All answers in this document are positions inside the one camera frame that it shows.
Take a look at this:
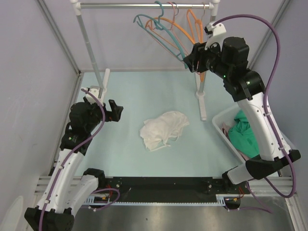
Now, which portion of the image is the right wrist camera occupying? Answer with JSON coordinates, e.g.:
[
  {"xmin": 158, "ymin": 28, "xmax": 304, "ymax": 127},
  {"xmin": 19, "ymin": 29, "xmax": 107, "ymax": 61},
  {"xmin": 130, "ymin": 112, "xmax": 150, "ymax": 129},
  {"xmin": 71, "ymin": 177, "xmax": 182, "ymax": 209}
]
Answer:
[{"xmin": 205, "ymin": 22, "xmax": 226, "ymax": 49}]

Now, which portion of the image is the white plastic basket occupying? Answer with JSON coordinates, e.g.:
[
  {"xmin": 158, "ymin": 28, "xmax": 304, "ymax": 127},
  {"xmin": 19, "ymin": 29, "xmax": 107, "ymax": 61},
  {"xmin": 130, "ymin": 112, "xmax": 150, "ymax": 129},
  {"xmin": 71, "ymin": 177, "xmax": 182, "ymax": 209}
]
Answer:
[{"xmin": 212, "ymin": 105, "xmax": 297, "ymax": 169}]

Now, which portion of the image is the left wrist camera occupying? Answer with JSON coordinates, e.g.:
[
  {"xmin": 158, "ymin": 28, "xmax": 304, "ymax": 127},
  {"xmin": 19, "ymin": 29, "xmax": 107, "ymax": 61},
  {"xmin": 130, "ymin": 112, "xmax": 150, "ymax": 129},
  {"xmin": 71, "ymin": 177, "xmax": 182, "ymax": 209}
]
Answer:
[{"xmin": 83, "ymin": 86, "xmax": 106, "ymax": 104}]

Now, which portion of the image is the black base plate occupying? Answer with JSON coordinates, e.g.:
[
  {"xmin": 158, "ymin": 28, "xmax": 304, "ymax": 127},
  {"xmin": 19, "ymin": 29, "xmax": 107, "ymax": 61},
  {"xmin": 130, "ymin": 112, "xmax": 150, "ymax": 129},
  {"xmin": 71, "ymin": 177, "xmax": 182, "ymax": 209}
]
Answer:
[{"xmin": 99, "ymin": 177, "xmax": 244, "ymax": 203}]

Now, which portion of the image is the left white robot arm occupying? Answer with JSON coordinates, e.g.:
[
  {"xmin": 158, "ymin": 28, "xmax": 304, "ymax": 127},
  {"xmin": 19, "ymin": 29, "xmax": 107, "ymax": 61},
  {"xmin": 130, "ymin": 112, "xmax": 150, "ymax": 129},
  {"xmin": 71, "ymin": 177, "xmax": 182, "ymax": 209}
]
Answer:
[{"xmin": 24, "ymin": 98, "xmax": 124, "ymax": 231}]

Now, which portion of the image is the white cable duct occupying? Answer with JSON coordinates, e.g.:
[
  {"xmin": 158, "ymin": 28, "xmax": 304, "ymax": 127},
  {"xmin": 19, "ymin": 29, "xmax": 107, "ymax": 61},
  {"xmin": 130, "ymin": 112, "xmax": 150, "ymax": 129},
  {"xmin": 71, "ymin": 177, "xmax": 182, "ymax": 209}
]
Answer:
[{"xmin": 83, "ymin": 193, "xmax": 228, "ymax": 207}]

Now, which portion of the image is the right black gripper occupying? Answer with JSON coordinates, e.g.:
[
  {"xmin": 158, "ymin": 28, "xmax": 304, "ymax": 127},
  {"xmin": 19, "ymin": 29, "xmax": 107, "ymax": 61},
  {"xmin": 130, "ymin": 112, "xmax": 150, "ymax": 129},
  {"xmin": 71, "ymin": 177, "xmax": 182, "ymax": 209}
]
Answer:
[{"xmin": 183, "ymin": 37, "xmax": 231, "ymax": 79}]

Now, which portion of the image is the white tank top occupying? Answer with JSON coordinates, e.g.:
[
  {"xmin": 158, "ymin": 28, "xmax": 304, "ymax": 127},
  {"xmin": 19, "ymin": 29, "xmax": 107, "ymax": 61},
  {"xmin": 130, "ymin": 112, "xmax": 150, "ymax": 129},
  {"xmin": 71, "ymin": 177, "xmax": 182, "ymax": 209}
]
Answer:
[{"xmin": 140, "ymin": 111, "xmax": 190, "ymax": 151}]

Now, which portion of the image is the white metal clothes rack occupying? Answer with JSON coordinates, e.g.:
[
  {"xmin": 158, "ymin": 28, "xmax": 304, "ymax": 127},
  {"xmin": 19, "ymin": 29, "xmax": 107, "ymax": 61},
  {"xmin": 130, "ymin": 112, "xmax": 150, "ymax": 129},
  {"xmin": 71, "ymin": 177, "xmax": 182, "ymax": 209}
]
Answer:
[{"xmin": 69, "ymin": 0, "xmax": 220, "ymax": 121}]

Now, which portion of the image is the pink wire hanger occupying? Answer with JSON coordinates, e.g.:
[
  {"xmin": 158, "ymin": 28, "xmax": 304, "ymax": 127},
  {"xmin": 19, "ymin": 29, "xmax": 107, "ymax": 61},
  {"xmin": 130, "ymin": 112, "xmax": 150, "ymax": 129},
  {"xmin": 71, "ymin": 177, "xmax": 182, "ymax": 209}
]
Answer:
[{"xmin": 139, "ymin": 0, "xmax": 204, "ymax": 69}]

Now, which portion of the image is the small orange plastic hanger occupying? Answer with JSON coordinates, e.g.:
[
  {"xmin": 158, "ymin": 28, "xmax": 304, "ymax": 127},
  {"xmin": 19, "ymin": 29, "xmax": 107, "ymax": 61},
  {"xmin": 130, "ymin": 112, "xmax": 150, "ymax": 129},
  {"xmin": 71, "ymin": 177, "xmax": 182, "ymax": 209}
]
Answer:
[{"xmin": 186, "ymin": 9, "xmax": 207, "ymax": 82}]

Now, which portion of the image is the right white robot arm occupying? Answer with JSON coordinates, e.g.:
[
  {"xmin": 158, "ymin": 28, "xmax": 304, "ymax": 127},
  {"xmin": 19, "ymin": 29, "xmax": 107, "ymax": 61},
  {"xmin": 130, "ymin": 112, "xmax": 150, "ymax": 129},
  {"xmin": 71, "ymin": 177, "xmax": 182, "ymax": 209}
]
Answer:
[{"xmin": 183, "ymin": 37, "xmax": 301, "ymax": 193}]

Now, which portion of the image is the teal plastic hanger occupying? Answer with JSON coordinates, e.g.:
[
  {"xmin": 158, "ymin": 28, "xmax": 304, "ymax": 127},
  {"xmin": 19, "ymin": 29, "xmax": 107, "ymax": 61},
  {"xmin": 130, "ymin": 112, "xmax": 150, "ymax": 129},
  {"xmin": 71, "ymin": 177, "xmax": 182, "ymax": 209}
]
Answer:
[{"xmin": 133, "ymin": 0, "xmax": 188, "ymax": 69}]

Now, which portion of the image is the pink cloth in basket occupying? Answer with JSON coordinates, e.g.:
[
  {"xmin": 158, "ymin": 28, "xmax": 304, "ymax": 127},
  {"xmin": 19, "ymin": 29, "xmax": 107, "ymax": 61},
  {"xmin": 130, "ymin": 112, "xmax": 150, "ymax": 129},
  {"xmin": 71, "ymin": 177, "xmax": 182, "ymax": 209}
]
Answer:
[{"xmin": 221, "ymin": 123, "xmax": 231, "ymax": 140}]

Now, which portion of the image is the green cloth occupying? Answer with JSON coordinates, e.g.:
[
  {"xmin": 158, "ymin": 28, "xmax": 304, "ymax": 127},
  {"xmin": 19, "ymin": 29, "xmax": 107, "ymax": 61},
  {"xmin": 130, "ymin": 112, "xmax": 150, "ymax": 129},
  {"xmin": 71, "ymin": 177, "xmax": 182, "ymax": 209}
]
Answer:
[{"xmin": 228, "ymin": 110, "xmax": 259, "ymax": 158}]

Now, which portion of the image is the large orange plastic hanger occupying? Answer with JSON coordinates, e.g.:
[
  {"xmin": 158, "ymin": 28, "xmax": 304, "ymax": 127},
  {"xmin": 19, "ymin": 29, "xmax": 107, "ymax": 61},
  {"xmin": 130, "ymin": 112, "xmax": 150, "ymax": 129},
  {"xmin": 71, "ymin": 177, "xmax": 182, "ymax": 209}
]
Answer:
[{"xmin": 144, "ymin": 17, "xmax": 208, "ymax": 72}]

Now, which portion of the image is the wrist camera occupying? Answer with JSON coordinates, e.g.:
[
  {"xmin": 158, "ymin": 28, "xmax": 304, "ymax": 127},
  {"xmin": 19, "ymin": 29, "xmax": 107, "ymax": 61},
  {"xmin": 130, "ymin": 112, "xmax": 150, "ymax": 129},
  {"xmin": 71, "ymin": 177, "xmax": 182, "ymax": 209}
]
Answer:
[
  {"xmin": 205, "ymin": 22, "xmax": 226, "ymax": 49},
  {"xmin": 83, "ymin": 86, "xmax": 106, "ymax": 104}
]

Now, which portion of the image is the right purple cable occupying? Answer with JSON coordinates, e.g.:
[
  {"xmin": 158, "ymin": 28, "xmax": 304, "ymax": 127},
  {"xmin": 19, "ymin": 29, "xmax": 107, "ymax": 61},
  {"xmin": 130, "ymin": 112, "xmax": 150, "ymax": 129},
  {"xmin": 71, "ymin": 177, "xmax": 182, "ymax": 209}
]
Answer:
[{"xmin": 211, "ymin": 14, "xmax": 296, "ymax": 199}]

